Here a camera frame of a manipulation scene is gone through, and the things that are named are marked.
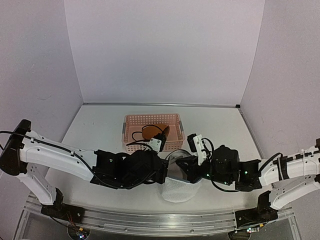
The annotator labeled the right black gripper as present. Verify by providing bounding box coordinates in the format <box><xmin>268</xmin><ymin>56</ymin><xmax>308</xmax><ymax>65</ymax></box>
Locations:
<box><xmin>177</xmin><ymin>155</ymin><xmax>234</xmax><ymax>187</ymax></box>

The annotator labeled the white mesh laundry bag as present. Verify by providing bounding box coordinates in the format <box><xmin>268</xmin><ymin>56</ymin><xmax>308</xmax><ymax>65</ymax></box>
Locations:
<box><xmin>159</xmin><ymin>149</ymin><xmax>202</xmax><ymax>203</ymax></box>

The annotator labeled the pink plastic basket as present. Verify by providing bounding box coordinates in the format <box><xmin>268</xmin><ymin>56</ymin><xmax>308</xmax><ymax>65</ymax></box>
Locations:
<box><xmin>122</xmin><ymin>113</ymin><xmax>186</xmax><ymax>153</ymax></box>

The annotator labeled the orange black bra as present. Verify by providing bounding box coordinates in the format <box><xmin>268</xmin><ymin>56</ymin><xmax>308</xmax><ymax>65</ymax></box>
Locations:
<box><xmin>131</xmin><ymin>123</ymin><xmax>170</xmax><ymax>142</ymax></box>

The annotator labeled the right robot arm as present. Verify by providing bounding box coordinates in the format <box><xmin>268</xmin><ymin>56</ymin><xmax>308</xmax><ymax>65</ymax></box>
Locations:
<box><xmin>175</xmin><ymin>139</ymin><xmax>320</xmax><ymax>222</ymax></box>

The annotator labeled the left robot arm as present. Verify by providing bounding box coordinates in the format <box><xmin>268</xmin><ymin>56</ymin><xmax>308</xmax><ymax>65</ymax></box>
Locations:
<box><xmin>0</xmin><ymin>119</ymin><xmax>169</xmax><ymax>219</ymax></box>

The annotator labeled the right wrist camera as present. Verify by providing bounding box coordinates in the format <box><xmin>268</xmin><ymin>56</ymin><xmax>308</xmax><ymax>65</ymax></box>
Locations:
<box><xmin>187</xmin><ymin>133</ymin><xmax>211</xmax><ymax>166</ymax></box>

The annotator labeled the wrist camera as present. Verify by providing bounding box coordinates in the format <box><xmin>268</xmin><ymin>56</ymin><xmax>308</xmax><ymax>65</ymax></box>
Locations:
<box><xmin>148</xmin><ymin>133</ymin><xmax>167</xmax><ymax>153</ymax></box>
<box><xmin>187</xmin><ymin>133</ymin><xmax>211</xmax><ymax>166</ymax></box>

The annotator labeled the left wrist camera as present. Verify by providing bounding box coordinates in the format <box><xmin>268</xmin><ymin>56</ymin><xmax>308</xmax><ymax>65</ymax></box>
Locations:
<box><xmin>148</xmin><ymin>133</ymin><xmax>167</xmax><ymax>153</ymax></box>

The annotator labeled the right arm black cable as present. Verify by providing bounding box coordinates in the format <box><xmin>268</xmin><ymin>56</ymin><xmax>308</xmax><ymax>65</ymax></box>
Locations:
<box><xmin>211</xmin><ymin>152</ymin><xmax>283</xmax><ymax>193</ymax></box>

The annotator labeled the aluminium front rail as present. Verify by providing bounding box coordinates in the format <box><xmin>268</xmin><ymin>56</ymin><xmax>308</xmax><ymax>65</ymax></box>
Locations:
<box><xmin>13</xmin><ymin>197</ymin><xmax>301</xmax><ymax>240</ymax></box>

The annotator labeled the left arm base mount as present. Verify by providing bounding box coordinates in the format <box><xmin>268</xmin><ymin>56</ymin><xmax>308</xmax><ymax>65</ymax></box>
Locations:
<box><xmin>40</xmin><ymin>188</ymin><xmax>85</xmax><ymax>224</ymax></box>

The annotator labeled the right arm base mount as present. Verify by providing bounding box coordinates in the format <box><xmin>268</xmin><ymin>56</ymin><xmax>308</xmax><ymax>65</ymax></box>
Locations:
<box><xmin>235</xmin><ymin>190</ymin><xmax>278</xmax><ymax>229</ymax></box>

